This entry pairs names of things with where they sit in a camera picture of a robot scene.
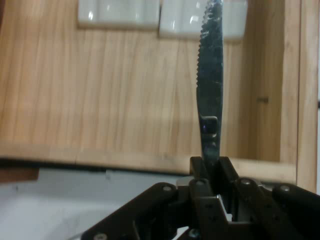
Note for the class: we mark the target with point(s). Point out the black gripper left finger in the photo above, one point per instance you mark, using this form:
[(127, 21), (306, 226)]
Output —
[(200, 200)]

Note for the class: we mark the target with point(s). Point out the white ceramic cutlery rest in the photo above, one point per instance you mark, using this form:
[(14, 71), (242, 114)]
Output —
[(117, 12), (180, 20)]

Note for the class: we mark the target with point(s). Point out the dark brown wooden cabinet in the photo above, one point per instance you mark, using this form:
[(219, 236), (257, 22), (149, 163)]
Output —
[(17, 175)]

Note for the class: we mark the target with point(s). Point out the silver serrated table knife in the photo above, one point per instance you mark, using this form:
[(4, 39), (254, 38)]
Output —
[(211, 75)]

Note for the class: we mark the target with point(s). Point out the light wooden drawer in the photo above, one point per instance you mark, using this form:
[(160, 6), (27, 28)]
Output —
[(112, 87)]

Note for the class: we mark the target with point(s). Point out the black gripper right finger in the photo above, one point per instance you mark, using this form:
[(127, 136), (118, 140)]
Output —
[(275, 215)]

